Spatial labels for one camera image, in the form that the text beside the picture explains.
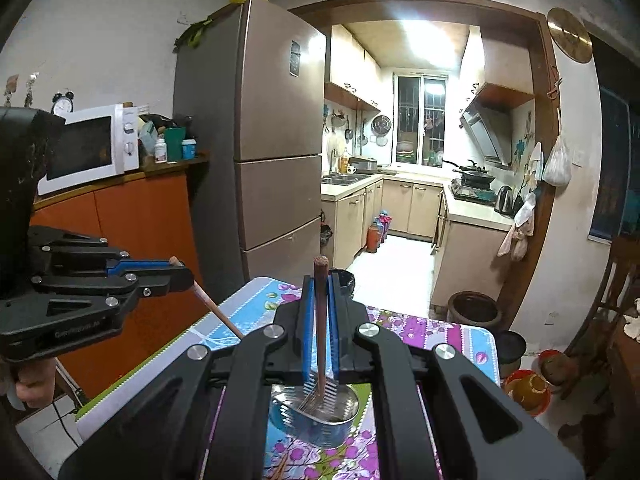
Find group of plastic bottles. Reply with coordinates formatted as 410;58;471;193
372;209;394;246

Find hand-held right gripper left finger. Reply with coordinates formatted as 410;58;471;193
59;276;319;480

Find brown refrigerator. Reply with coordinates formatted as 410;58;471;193
172;0;329;295

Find black alarm clock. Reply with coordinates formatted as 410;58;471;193
51;89;75;115

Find black wok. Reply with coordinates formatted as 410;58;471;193
442;158;496;186

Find metal chopstick holder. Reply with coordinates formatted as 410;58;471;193
268;382;360;449

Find brown ceramic jar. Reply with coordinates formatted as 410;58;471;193
446;290;503;332

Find steel range hood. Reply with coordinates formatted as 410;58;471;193
459;95;516;167

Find black round container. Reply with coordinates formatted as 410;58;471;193
328;268;357;302

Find wooden door frame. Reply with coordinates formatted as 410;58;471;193
287;0;562;332

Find wooden chair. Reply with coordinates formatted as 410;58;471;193
560;233;640;402

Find white hanging towel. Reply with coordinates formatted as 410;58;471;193
513;192;537;226

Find white crumpled cloth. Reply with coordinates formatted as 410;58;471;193
622;297;640;341

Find pink hanging towel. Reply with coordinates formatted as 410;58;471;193
497;220;529;262

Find person's left forearm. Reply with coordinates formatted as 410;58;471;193
0;404;53;480

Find steel electric kettle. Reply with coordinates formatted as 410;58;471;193
493;184;516;217

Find light wooden chopstick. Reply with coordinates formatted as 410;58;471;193
168;256;246;340

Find gas stove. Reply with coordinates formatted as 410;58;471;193
449;179;499;204

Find person's left hand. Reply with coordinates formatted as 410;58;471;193
0;359;57;409

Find green leafy bundle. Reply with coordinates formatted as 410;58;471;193
173;17;214;52

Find orange wooden cabinet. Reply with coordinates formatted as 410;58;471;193
27;156;211;402

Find white hanging plastic bag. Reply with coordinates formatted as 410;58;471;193
542;134;573;187

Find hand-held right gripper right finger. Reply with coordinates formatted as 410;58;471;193
327;272;587;480

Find barred kitchen window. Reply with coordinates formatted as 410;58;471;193
392;72;449;166

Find floral tablecloth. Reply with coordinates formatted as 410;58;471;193
75;276;502;480

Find dark blue window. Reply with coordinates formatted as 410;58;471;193
589;85;640;244

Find gold round wall plate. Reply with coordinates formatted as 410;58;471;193
546;7;594;65

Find red plastic basin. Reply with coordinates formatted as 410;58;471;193
501;368;552;419

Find beige wall cabinets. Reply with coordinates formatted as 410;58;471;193
324;25;384;114

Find pale green packet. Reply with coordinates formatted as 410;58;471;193
137;119;160;157

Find beige cabinet above hood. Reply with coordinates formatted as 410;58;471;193
457;25;536;109

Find white microwave oven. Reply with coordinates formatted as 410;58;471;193
37;103;141;197

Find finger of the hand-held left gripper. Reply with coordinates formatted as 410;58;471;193
27;226;174;278
0;265;195;362

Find beige kitchen base cabinets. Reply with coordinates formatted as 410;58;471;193
320;172;517;314

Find steel kitchen sink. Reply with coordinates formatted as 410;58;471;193
321;172;369;186

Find dark brown chopstick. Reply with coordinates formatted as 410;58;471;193
312;256;331;405

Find black lidded pot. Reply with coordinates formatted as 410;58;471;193
494;330;528;379

